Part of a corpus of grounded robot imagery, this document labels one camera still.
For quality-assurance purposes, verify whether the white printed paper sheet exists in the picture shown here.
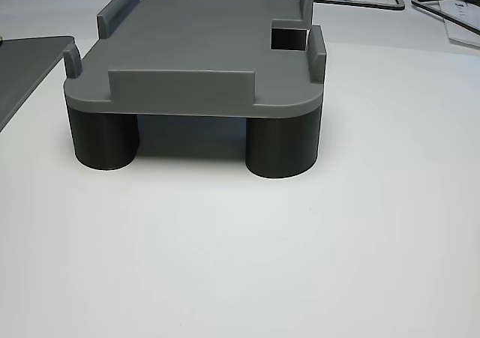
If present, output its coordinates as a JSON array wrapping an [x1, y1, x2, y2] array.
[[438, 0, 480, 49]]

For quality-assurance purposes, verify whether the dark grey flat mat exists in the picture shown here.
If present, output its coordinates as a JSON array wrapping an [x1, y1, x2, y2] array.
[[0, 35, 76, 131]]

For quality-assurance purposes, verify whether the grey holder with black legs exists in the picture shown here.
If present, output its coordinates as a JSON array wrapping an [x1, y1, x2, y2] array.
[[62, 0, 328, 180]]

